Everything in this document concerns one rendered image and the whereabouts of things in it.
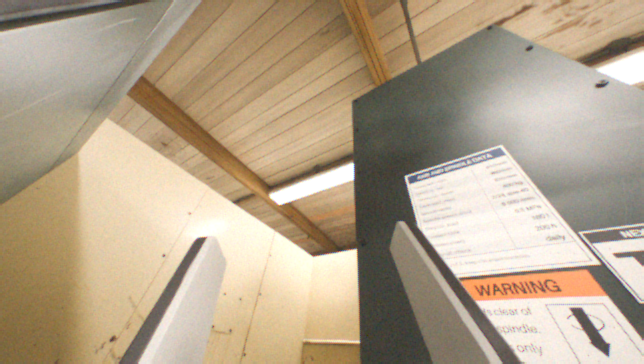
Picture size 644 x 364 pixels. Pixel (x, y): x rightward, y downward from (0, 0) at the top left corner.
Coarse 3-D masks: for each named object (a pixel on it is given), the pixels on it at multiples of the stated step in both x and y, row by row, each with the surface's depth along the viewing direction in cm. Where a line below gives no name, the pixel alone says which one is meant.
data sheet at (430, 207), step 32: (480, 160) 35; (512, 160) 32; (416, 192) 38; (448, 192) 35; (480, 192) 32; (512, 192) 30; (448, 224) 32; (480, 224) 30; (512, 224) 27; (544, 224) 26; (448, 256) 29; (480, 256) 27; (512, 256) 26; (544, 256) 24; (576, 256) 23
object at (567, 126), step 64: (448, 64) 58; (512, 64) 45; (576, 64) 37; (384, 128) 56; (448, 128) 44; (512, 128) 36; (576, 128) 30; (640, 128) 27; (384, 192) 43; (576, 192) 26; (640, 192) 23; (384, 256) 34; (384, 320) 29; (640, 320) 19
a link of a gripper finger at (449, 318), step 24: (408, 240) 9; (408, 264) 9; (432, 264) 7; (408, 288) 9; (432, 288) 7; (456, 288) 7; (432, 312) 7; (456, 312) 6; (480, 312) 6; (432, 336) 7; (456, 336) 6; (480, 336) 5; (432, 360) 7; (456, 360) 6; (480, 360) 5; (504, 360) 5
